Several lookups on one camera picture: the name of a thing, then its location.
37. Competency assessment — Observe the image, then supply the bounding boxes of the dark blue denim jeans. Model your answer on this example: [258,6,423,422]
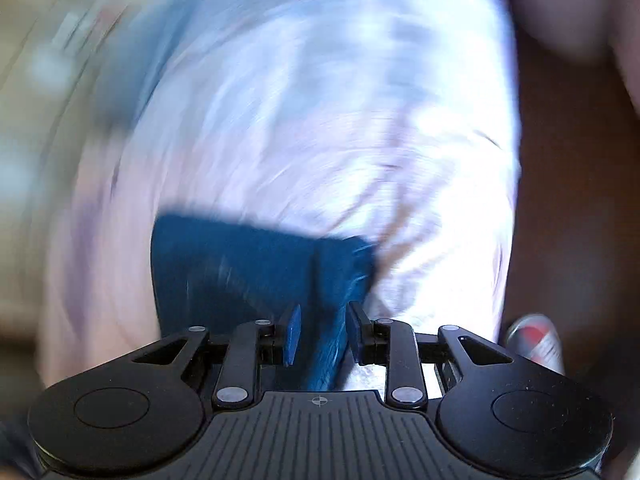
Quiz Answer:
[151,214,376,391]

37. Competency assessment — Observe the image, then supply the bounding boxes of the red white sneaker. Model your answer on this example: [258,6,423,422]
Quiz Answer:
[504,313,565,375]

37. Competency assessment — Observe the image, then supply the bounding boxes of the pink textured bedspread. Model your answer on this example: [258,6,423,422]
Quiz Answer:
[38,0,520,385]

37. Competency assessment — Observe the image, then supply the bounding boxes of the grey blue pillow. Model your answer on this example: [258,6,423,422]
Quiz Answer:
[93,0,194,130]

